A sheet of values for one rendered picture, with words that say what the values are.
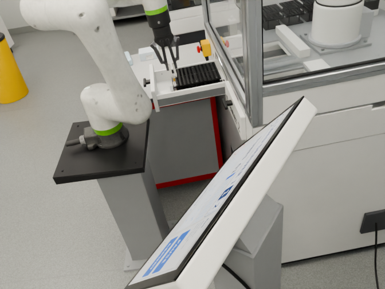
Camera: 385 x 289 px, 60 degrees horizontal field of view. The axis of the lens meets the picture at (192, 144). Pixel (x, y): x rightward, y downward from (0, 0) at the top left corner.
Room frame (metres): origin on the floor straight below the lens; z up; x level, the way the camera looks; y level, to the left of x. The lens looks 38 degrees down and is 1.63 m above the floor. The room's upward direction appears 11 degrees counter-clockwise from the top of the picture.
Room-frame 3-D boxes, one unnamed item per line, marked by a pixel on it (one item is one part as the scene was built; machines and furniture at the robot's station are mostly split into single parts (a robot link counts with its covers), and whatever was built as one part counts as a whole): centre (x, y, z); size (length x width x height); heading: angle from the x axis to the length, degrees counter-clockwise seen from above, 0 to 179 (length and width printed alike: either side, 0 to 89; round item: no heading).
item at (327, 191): (1.41, -0.67, 0.40); 1.03 x 0.95 x 0.80; 1
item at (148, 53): (2.07, 0.16, 0.79); 0.13 x 0.09 x 0.05; 90
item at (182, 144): (1.85, 0.12, 0.38); 0.62 x 0.58 x 0.76; 1
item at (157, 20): (1.40, 0.04, 1.20); 0.12 x 0.09 x 0.06; 179
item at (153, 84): (1.44, 0.13, 0.87); 0.29 x 0.02 x 0.11; 1
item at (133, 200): (1.20, 0.34, 0.38); 0.30 x 0.30 x 0.76; 86
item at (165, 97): (1.45, -0.08, 0.86); 0.40 x 0.26 x 0.06; 91
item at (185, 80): (1.45, -0.07, 0.87); 0.22 x 0.18 x 0.06; 91
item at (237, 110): (1.13, -0.19, 0.87); 0.29 x 0.02 x 0.11; 1
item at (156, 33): (1.40, 0.04, 1.12); 0.08 x 0.07 x 0.09; 89
